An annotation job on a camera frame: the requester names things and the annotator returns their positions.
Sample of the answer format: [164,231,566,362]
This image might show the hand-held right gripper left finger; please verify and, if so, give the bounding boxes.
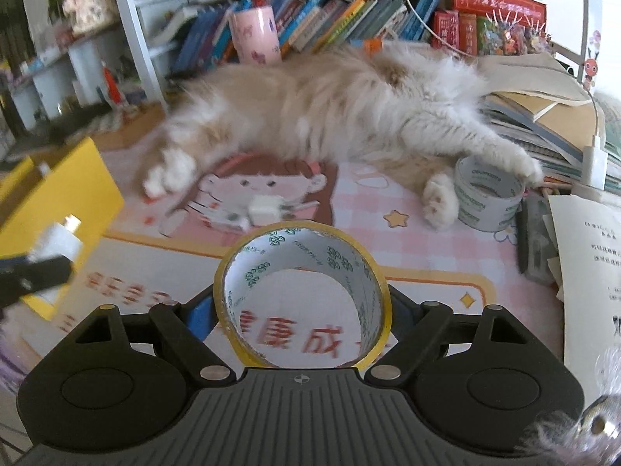
[73,296,231,383]

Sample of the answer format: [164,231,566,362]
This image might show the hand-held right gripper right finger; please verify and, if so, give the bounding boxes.
[364,283,532,383]

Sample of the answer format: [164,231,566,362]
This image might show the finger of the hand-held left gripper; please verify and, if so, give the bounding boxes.
[0,255,75,310]

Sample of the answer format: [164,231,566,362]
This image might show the white plug adapter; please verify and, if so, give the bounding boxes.
[26,214,82,265]

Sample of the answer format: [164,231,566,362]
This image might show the yellow cardboard box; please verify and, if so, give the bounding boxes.
[0,137,126,321]

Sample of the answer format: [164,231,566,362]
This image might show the yellow tape roll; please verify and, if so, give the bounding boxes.
[213,221,393,370]

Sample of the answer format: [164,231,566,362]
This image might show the pink cartoon desk mat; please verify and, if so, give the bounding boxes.
[0,126,568,370]

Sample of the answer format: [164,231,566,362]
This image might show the clear tape roll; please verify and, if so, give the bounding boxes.
[453,154,529,233]

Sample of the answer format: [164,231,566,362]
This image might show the dark grey pencil case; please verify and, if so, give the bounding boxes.
[514,194,559,282]

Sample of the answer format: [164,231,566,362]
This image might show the fluffy lilac pompom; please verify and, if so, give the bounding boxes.
[514,349,621,466]

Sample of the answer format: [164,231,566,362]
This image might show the white low shelf unit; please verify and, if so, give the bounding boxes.
[10,24,146,122]

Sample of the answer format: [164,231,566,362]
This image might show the white printed paper sheets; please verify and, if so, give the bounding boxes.
[546,191,621,350]

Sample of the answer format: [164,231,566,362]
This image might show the red tapered bottle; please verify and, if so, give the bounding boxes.
[101,58,123,108]

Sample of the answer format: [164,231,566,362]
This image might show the fluffy cream cat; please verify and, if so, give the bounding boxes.
[138,41,546,231]

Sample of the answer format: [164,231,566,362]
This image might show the stack of notebooks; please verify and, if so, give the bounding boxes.
[478,53,607,185]

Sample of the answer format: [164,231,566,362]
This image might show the small red boxed book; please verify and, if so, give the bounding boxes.
[431,10,479,56]

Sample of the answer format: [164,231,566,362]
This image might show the pink printed cylinder cup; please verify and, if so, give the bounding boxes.
[228,5,283,65]

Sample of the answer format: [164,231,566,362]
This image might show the row of blue spined books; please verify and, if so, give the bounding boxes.
[167,0,442,73]

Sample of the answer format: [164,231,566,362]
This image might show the red cartoon sticker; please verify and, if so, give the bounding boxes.
[579,29,603,89]

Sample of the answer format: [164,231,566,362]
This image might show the large red hardcover book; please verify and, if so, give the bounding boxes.
[445,0,548,23]

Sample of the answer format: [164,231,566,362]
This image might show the white charger with cable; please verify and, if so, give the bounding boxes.
[196,193,321,234]

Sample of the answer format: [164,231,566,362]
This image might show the white wall charger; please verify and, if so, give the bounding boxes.
[575,70,609,192]

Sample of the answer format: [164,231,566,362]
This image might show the white metal bookshelf frame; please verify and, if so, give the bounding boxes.
[107,0,593,108]

